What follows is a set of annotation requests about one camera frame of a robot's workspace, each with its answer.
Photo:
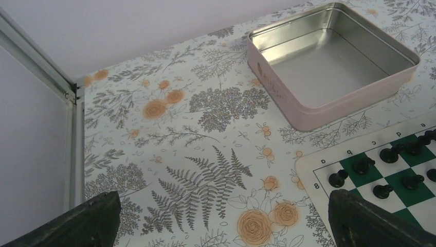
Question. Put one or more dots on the black chess piece e8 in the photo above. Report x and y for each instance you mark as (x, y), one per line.
(429, 136)

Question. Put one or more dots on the black chess piece a8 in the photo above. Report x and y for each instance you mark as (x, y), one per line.
(337, 179)

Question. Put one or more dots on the black pawn a7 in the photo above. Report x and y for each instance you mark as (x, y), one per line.
(382, 191)

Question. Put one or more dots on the green white chess board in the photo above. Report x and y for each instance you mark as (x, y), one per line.
(415, 206)

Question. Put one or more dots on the aluminium frame post left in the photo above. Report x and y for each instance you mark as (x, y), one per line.
(15, 40)

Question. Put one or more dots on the floral patterned table mat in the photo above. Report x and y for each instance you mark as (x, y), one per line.
(200, 153)

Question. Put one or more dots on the black chess piece d8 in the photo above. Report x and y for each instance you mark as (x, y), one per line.
(416, 147)

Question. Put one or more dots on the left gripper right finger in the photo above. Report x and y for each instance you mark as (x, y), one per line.
(355, 221)

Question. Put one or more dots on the black pawn b7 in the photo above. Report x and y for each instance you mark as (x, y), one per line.
(412, 182)

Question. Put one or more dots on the black pawn c7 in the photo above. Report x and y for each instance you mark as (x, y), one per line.
(431, 174)

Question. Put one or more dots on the black chess piece c8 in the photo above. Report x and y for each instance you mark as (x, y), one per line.
(391, 155)

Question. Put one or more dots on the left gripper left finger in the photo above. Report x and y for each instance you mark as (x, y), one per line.
(92, 223)

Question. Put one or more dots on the black chess piece b8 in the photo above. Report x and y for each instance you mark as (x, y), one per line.
(363, 165)

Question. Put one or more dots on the pink metal tin box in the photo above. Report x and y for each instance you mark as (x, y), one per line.
(326, 63)

